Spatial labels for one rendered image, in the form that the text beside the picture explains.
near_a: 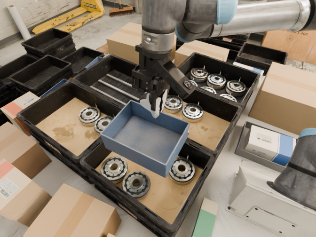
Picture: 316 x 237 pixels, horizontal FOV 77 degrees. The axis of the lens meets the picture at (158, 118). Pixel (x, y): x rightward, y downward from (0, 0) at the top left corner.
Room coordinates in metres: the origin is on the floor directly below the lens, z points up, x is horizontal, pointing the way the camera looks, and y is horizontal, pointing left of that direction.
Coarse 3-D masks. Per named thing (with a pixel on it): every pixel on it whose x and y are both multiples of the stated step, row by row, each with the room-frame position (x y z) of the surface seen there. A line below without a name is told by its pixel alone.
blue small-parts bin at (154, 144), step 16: (128, 112) 0.43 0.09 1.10; (144, 112) 0.43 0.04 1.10; (160, 112) 0.40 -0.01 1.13; (112, 128) 0.36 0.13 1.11; (128, 128) 0.39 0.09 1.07; (144, 128) 0.39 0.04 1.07; (160, 128) 0.39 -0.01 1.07; (176, 128) 0.37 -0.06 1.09; (112, 144) 0.30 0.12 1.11; (128, 144) 0.33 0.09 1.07; (144, 144) 0.33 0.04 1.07; (160, 144) 0.33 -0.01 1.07; (176, 144) 0.29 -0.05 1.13; (144, 160) 0.26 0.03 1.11; (160, 160) 0.28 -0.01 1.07
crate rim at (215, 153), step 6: (198, 90) 0.74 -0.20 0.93; (210, 96) 0.69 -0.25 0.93; (216, 96) 0.69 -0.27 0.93; (228, 102) 0.65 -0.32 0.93; (240, 108) 0.61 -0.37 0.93; (234, 120) 0.54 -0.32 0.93; (228, 126) 0.51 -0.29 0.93; (228, 132) 0.48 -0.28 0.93; (222, 138) 0.46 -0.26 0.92; (198, 144) 0.43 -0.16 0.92; (222, 144) 0.43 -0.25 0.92; (210, 150) 0.40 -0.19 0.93; (216, 150) 0.40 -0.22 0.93
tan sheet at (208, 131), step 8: (184, 104) 0.74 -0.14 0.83; (184, 120) 0.63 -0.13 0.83; (200, 120) 0.63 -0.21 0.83; (208, 120) 0.63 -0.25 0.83; (216, 120) 0.63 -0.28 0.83; (224, 120) 0.63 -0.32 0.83; (192, 128) 0.58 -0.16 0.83; (200, 128) 0.58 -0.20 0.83; (208, 128) 0.58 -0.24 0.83; (216, 128) 0.58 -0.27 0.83; (224, 128) 0.58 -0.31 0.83; (192, 136) 0.53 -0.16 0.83; (200, 136) 0.53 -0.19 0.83; (208, 136) 0.53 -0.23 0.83; (216, 136) 0.53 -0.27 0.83; (208, 144) 0.49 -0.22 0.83; (216, 144) 0.49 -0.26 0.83
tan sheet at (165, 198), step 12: (108, 156) 0.43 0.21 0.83; (120, 156) 0.43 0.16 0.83; (96, 168) 0.37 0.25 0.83; (132, 168) 0.37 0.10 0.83; (144, 168) 0.37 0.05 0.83; (156, 180) 0.33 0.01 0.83; (168, 180) 0.33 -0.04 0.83; (192, 180) 0.33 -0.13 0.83; (156, 192) 0.28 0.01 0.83; (168, 192) 0.28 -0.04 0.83; (180, 192) 0.28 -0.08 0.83; (144, 204) 0.24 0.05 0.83; (156, 204) 0.24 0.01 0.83; (168, 204) 0.24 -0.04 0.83; (180, 204) 0.24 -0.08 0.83; (168, 216) 0.20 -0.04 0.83
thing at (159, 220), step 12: (96, 144) 0.42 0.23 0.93; (192, 144) 0.42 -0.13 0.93; (84, 156) 0.37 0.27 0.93; (84, 168) 0.33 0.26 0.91; (204, 168) 0.32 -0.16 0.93; (108, 180) 0.28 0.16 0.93; (120, 192) 0.25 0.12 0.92; (192, 192) 0.24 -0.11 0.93; (132, 204) 0.21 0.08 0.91; (156, 216) 0.17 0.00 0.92; (180, 216) 0.17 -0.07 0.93; (168, 228) 0.14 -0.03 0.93
